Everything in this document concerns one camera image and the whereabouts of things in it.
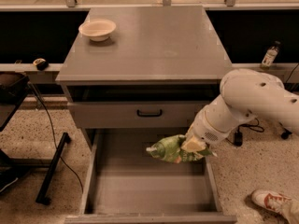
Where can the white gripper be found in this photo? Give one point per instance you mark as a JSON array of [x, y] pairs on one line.
[[206, 131]]

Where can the green jalapeno chip bag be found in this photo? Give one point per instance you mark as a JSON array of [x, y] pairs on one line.
[[169, 149]]

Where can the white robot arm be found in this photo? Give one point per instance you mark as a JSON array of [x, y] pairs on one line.
[[244, 95]]

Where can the open grey middle drawer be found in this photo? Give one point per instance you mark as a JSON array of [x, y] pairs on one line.
[[125, 185]]

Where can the grey drawer cabinet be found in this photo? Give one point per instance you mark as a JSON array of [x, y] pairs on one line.
[[155, 54]]

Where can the closed grey top drawer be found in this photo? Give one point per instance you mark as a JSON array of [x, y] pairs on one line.
[[92, 115]]

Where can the black chair caster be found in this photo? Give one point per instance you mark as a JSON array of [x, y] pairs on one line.
[[287, 130]]

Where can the white red sneaker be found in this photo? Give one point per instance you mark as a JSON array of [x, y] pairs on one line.
[[269, 200]]

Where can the small clear bottle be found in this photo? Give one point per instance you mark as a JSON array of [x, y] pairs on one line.
[[270, 55]]

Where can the beige trouser leg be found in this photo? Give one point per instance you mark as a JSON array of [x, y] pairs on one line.
[[290, 211]]

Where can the white paper bowl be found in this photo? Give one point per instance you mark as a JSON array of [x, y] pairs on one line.
[[97, 30]]

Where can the black yellow tape measure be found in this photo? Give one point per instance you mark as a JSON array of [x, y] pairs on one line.
[[40, 64]]

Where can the black drawer handle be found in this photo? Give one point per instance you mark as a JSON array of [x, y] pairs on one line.
[[152, 114]]

